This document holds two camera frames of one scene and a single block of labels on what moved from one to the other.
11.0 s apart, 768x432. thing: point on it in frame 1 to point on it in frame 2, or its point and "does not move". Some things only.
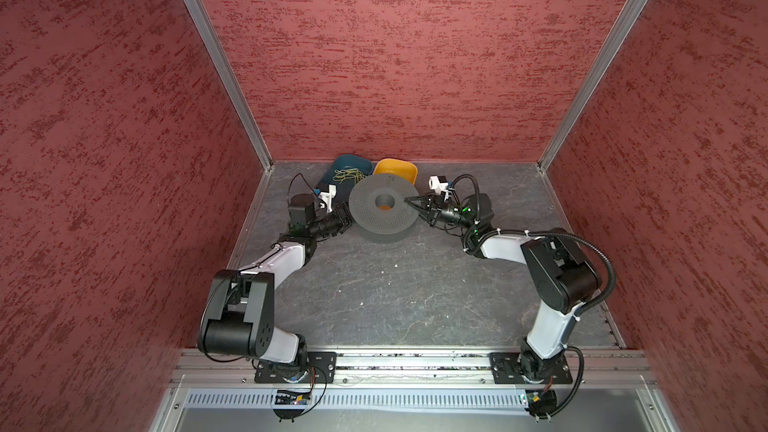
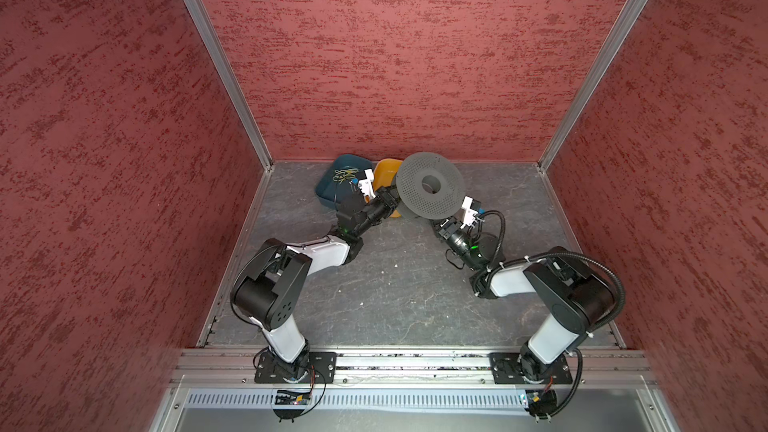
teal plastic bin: [343, 162] does not move
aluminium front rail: [619, 368] does not move
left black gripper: [342, 223] to [390, 202]
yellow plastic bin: [398, 167] does not move
